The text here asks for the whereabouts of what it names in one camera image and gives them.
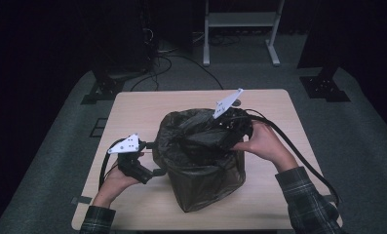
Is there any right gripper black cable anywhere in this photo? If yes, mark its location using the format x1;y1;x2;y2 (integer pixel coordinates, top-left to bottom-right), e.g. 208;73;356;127
243;108;341;207

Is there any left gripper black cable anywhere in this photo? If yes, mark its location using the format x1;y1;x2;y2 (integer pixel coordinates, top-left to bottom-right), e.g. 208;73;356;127
97;138;126;191

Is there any long black floor cable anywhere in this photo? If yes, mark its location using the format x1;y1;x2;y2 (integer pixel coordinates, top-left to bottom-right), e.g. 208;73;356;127
161;53;224;91

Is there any grey tape strip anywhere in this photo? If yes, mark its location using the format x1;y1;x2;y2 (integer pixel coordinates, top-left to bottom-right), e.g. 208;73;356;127
71;195;93;206

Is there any dark equipment cabinet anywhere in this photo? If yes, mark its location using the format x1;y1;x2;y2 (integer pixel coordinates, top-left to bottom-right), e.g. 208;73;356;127
93;0;156;76

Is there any black plastic bag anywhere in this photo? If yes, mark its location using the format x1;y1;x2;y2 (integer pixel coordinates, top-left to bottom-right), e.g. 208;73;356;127
152;107;254;214

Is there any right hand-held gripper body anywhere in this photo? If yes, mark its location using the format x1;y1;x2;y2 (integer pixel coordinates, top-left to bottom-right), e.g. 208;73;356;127
213;88;253;147

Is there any white metal stand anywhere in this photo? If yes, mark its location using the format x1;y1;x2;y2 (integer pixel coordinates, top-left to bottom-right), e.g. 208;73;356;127
203;0;286;67

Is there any black stand base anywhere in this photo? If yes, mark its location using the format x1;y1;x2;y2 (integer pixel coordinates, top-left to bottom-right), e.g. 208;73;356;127
298;66;351;103
80;61;126;105

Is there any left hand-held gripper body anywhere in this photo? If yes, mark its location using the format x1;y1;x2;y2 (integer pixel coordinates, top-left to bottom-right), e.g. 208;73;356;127
106;133;154;185

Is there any person's left hand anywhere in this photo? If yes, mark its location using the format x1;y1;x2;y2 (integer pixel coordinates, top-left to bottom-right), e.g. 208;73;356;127
93;162;141;209

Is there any person's right hand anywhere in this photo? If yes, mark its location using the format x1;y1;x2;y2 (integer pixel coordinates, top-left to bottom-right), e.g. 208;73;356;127
231;121;299;174

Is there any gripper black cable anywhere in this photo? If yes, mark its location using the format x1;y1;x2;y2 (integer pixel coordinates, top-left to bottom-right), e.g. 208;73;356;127
243;108;341;207
97;138;126;191

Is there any coiled black cable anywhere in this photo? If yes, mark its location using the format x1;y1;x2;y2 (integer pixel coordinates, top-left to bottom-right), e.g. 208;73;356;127
210;33;242;47

